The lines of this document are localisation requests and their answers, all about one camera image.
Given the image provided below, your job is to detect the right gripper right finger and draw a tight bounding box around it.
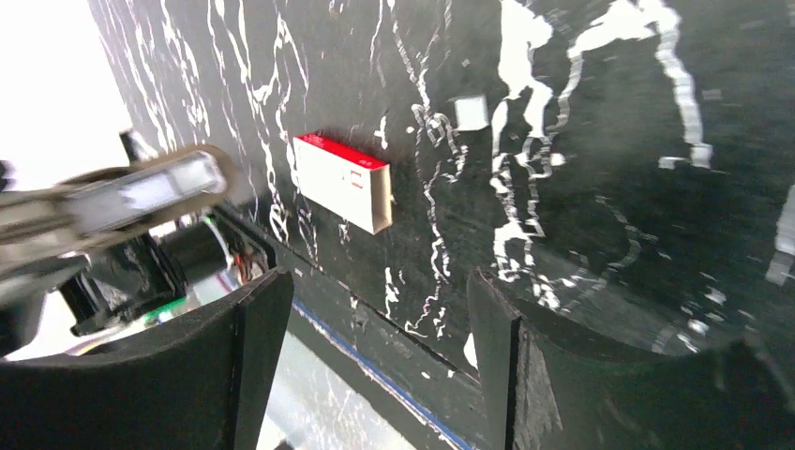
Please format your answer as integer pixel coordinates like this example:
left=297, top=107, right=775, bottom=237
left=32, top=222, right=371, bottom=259
left=467, top=269, right=794, bottom=449

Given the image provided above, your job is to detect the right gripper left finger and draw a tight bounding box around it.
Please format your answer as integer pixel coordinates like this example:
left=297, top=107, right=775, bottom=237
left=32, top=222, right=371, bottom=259
left=1, top=269, right=294, bottom=449

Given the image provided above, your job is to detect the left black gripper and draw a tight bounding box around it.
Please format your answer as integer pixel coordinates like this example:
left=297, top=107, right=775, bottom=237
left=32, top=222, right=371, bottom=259
left=1, top=255, right=89, bottom=357

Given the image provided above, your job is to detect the small white staple piece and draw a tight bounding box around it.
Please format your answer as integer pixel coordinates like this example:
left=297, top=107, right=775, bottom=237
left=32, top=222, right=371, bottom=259
left=453, top=94, right=489, bottom=132

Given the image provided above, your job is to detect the beige small eraser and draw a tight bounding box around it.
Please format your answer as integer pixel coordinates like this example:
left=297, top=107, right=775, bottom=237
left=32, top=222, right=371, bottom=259
left=1, top=145, right=238, bottom=271

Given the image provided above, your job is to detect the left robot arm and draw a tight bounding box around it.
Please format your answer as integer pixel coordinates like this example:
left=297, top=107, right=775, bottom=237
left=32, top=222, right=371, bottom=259
left=1, top=144, right=269, bottom=355

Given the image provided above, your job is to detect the red white staple box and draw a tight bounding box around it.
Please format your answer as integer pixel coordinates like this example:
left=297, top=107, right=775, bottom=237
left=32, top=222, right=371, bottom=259
left=293, top=133, right=393, bottom=235

